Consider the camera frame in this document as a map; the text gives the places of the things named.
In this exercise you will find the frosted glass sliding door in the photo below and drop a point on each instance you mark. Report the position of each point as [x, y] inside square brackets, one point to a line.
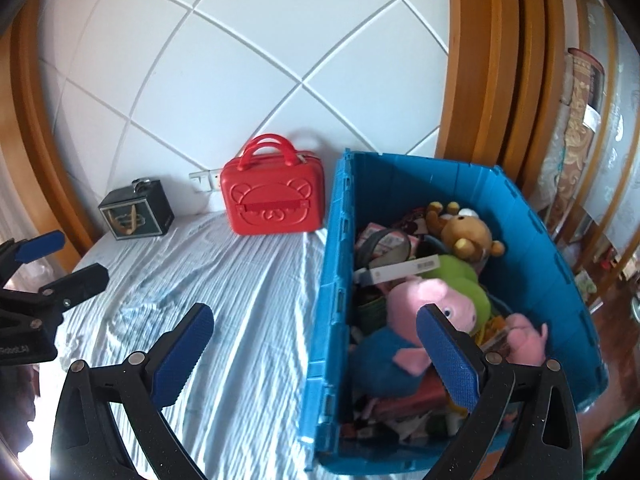
[620, 110]

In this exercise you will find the blue plastic crate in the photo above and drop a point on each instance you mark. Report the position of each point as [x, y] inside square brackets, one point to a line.
[330, 310]

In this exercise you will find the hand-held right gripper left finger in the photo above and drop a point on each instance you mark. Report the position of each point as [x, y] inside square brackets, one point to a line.
[185, 355]

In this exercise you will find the dark red patterned bag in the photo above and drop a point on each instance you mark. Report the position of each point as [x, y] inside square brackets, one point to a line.
[412, 222]

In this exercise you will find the pink pig plush blue body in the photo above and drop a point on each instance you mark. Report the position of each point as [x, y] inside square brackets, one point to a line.
[415, 300]

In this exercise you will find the curved wooden wall frame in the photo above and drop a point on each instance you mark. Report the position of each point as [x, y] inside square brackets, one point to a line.
[45, 160]

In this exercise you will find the brown bear plush toy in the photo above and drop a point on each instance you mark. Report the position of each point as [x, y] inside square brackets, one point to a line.
[465, 232]

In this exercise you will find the white wall switch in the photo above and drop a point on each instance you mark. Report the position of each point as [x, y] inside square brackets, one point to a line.
[199, 182]

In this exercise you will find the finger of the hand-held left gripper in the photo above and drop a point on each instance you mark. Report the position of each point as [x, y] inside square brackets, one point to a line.
[40, 246]
[75, 282]

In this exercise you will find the black curved band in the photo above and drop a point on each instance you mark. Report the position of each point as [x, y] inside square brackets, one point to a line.
[370, 245]

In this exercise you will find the lime green plush toy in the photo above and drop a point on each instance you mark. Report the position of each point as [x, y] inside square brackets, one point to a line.
[455, 272]

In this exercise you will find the rolled patterned carpet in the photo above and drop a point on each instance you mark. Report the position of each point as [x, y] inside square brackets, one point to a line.
[575, 135]

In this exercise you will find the red hard-shell suitcase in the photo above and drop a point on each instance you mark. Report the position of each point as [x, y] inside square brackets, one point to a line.
[275, 195]

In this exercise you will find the wooden door frame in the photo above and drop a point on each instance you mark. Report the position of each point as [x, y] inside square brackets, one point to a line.
[490, 60]

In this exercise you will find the white flat box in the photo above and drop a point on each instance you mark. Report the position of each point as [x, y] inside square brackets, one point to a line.
[395, 270]

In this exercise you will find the small pink plush toy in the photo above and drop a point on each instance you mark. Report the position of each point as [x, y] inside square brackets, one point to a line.
[525, 340]

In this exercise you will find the orange printed packet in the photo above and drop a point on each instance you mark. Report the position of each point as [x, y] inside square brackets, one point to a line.
[495, 332]

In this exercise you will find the small metal object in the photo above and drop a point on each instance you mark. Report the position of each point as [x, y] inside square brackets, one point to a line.
[141, 184]

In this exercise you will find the blue white striped desktop cloth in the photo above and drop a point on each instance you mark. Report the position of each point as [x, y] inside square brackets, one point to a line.
[240, 335]

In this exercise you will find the green printed can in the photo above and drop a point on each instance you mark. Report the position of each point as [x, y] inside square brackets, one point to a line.
[372, 315]

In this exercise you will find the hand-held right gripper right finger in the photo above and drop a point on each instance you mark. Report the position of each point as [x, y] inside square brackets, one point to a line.
[450, 355]

